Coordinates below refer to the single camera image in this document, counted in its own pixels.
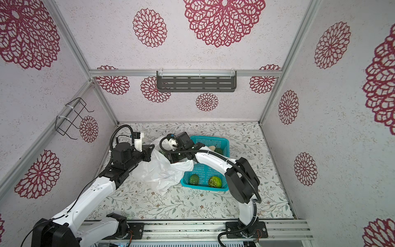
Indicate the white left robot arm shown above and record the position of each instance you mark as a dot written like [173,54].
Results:
[63,229]

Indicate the bumpy green custard apple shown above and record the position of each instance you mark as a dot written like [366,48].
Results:
[215,182]

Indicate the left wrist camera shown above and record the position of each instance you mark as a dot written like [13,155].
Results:
[138,140]

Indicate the small green fruit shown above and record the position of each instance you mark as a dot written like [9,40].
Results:
[194,180]

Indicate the grey metal wall shelf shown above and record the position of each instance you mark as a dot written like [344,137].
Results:
[196,82]

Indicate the white plastic bag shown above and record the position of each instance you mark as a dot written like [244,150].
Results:
[160,174]

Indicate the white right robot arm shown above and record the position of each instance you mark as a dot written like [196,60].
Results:
[240,177]

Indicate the green guava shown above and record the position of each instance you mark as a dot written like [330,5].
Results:
[219,151]

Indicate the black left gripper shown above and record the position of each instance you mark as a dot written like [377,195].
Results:
[147,152]

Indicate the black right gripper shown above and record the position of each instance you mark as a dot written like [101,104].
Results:
[172,157]

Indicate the black wire wall rack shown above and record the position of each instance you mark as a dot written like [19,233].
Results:
[67,120]

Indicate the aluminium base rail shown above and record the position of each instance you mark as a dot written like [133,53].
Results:
[208,230]

